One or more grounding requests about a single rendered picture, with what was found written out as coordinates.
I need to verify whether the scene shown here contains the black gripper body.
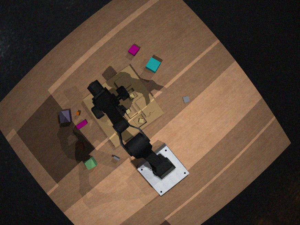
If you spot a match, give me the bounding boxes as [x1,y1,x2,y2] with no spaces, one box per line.
[91,86,130,119]

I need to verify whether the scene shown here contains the teal block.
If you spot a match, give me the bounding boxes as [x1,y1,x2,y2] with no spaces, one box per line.
[146,57,160,73]

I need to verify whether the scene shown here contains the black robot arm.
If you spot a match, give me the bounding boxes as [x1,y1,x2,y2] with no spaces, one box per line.
[87,80,176,179]

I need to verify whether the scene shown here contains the green cube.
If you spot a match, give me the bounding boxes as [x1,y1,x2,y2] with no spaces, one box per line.
[84,156,97,170]

